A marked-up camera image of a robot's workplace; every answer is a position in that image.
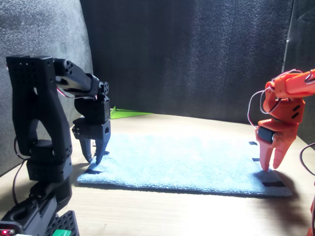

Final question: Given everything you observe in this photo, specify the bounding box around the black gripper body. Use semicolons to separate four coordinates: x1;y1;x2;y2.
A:
73;118;111;141

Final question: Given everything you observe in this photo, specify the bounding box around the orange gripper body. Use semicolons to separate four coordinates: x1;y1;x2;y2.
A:
255;119;300;148

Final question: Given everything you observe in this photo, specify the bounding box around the light blue towel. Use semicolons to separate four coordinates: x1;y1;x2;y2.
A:
76;134;293;197

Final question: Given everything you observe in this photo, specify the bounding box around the narrow black foam panel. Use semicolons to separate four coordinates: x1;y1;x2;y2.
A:
275;0;315;146

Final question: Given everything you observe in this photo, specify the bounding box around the wide black foam panel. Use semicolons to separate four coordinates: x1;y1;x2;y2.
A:
80;0;293;127

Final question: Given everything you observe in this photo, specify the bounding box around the controller board with red LED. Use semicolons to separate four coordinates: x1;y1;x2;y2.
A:
0;221;24;236

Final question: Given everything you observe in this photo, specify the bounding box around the curved grey foam sheet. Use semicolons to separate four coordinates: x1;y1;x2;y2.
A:
0;0;94;177

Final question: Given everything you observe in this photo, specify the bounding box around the orange arm shoulder servo cable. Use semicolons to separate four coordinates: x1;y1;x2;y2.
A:
298;142;315;178

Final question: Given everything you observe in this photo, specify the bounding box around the green triangular bracket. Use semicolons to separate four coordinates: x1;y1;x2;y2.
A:
110;106;154;120

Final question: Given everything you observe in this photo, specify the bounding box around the black arm wrist servo cable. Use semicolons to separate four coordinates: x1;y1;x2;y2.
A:
56;86;97;101

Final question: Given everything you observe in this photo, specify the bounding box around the orange arm wrist servo cable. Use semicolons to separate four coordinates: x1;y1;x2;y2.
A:
247;88;271;129

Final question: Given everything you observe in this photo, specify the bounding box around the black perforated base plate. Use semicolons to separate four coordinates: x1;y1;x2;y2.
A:
45;210;80;236

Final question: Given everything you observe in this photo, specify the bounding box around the black arm shoulder servo cable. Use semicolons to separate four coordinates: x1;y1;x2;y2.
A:
12;136;28;206

